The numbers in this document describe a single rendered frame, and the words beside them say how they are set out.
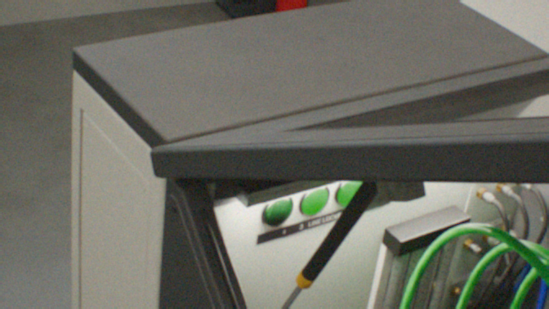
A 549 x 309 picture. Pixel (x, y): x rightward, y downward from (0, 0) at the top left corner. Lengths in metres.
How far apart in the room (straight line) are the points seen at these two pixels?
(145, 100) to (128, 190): 0.13
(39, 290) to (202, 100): 2.11
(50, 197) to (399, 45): 2.42
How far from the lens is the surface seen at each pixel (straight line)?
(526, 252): 1.28
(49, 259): 3.50
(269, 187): 1.27
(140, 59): 1.42
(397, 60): 1.51
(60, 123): 4.27
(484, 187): 1.62
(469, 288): 1.50
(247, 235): 1.33
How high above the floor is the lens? 2.12
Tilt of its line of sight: 31 degrees down
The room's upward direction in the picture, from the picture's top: 7 degrees clockwise
